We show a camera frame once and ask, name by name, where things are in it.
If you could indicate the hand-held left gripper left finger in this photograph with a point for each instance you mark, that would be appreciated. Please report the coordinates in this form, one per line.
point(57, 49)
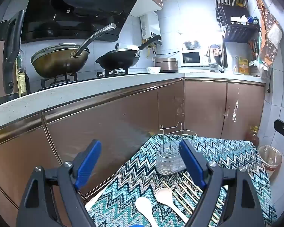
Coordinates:
point(87, 163)

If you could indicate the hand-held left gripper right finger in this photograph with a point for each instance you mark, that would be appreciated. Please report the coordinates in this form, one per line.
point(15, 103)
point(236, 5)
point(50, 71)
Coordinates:
point(191, 163)

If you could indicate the bunch of bamboo chopsticks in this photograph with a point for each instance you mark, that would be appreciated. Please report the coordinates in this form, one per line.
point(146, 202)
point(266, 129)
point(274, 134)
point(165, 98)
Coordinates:
point(177, 198)

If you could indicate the cream plastic spoon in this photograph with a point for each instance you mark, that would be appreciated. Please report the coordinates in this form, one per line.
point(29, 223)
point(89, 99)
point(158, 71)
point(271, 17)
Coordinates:
point(164, 195)

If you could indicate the large amber oil jug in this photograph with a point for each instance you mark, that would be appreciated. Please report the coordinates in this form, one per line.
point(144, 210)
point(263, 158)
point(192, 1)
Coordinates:
point(253, 138)

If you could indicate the lined round trash can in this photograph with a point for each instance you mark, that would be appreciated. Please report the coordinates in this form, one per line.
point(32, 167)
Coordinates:
point(269, 160)

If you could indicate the teal zigzag woven cloth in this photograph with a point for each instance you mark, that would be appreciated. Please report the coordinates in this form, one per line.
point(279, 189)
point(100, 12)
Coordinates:
point(227, 160)

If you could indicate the white plastic bag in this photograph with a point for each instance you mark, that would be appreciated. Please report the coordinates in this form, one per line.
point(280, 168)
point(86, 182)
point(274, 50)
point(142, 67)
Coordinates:
point(260, 62)

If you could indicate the white plastic spoon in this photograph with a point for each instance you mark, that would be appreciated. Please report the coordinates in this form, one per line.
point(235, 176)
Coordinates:
point(143, 205)

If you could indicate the yellow oil bottle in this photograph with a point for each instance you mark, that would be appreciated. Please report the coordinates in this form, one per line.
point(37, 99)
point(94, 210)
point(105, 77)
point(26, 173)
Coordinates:
point(243, 66)

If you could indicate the white stone countertop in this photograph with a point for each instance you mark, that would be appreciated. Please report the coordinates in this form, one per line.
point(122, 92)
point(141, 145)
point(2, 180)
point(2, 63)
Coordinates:
point(61, 94)

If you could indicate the patterned hanging cloth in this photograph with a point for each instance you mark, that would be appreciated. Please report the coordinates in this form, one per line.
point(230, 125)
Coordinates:
point(271, 35)

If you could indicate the black gas stove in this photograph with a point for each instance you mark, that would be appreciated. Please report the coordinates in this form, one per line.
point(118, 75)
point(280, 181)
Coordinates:
point(90, 76)

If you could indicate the steel kitchen faucet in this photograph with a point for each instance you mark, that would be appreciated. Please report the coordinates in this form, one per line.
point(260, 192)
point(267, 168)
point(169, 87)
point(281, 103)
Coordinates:
point(215, 52)

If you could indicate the white bowl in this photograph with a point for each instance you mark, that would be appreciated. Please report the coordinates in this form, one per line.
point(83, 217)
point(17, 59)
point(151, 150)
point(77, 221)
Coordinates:
point(153, 69)

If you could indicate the brown rice cooker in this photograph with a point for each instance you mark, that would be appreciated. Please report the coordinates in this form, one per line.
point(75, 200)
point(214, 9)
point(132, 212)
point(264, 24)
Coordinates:
point(166, 65)

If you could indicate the white microwave oven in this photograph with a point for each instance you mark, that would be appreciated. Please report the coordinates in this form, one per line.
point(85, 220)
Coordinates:
point(191, 58)

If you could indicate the white rag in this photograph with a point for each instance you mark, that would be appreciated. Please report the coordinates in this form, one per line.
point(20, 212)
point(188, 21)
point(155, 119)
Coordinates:
point(239, 19)

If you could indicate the black wok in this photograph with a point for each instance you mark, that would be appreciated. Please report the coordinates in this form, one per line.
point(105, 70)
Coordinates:
point(118, 59)

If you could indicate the dark glass sauce bottle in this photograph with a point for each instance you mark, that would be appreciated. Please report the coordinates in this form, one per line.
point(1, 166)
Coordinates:
point(21, 75)

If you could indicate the glass wok lid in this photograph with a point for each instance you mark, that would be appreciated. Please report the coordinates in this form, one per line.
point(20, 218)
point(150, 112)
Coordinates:
point(52, 52)

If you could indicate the white water heater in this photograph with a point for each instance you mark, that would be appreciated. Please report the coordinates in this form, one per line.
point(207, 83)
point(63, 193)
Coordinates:
point(151, 26)

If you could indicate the black glass range hood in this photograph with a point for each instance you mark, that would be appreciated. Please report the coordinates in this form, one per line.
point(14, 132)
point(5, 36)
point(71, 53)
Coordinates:
point(85, 4)

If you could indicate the black wall dish rack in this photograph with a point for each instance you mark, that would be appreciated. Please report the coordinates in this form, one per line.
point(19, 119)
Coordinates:
point(236, 11)

